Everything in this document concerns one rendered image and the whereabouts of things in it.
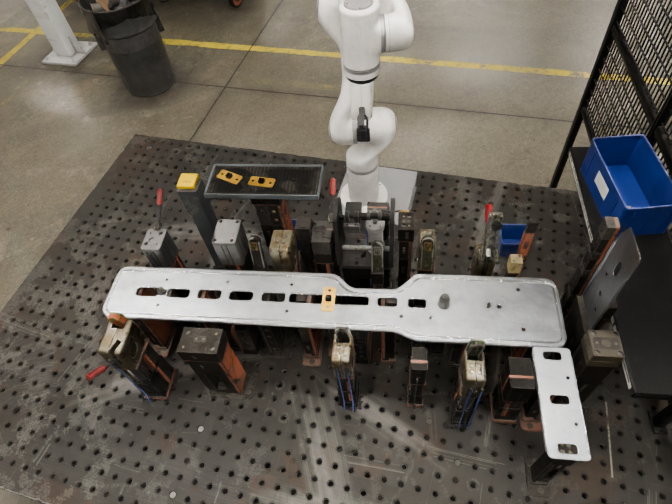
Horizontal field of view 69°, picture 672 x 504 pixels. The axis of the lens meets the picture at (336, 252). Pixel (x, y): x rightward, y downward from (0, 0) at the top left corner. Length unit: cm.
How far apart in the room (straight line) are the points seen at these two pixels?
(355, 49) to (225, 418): 119
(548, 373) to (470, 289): 31
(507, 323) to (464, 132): 224
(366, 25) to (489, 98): 282
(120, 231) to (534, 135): 261
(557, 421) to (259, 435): 87
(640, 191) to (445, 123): 198
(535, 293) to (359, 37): 88
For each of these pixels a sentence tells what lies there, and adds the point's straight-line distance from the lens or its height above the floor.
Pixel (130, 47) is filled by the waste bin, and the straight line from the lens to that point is 412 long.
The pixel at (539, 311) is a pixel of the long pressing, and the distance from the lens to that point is 152.
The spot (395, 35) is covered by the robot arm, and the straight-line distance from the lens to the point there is 113.
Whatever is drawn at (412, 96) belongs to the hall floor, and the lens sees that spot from 385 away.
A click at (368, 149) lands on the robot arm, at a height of 108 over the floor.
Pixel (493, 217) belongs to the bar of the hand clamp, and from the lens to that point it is 143.
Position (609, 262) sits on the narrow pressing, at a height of 120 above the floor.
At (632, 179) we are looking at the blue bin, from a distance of 190.
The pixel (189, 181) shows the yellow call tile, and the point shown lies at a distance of 169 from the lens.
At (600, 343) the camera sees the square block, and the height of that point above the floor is 106.
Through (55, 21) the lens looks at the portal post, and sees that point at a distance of 511.
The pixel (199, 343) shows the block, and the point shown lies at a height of 103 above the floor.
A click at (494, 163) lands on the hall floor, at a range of 336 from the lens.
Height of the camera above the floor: 227
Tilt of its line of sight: 53 degrees down
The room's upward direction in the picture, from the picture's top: 8 degrees counter-clockwise
